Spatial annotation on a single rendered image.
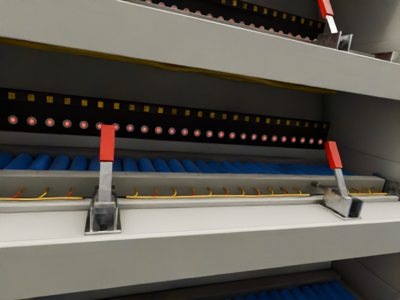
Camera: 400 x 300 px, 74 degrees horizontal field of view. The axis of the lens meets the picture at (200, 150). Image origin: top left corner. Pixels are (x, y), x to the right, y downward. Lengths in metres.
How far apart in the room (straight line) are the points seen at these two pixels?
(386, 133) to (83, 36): 0.46
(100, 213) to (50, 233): 0.04
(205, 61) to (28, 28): 0.15
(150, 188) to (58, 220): 0.09
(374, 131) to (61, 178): 0.47
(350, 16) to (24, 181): 0.59
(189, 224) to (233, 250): 0.05
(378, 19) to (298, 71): 0.28
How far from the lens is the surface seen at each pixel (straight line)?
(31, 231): 0.25
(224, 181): 0.32
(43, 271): 0.24
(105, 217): 0.25
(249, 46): 0.30
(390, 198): 0.47
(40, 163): 0.34
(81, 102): 0.39
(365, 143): 0.54
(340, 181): 0.36
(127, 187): 0.29
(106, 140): 0.25
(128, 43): 0.26
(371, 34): 0.58
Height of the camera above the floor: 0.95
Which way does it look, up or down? 7 degrees up
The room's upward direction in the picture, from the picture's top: straight up
